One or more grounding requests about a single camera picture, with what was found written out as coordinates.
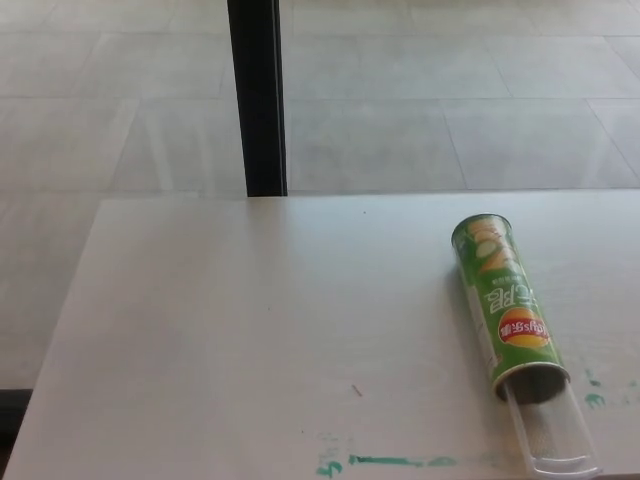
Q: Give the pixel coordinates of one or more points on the black vertical post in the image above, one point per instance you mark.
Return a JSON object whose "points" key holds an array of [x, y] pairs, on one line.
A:
{"points": [[257, 95]]}

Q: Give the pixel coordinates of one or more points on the green chips can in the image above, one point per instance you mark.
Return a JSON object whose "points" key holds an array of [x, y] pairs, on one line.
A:
{"points": [[505, 300]]}

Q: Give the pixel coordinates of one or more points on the clear plastic chips tray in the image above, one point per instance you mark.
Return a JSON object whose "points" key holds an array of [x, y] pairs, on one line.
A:
{"points": [[550, 435]]}

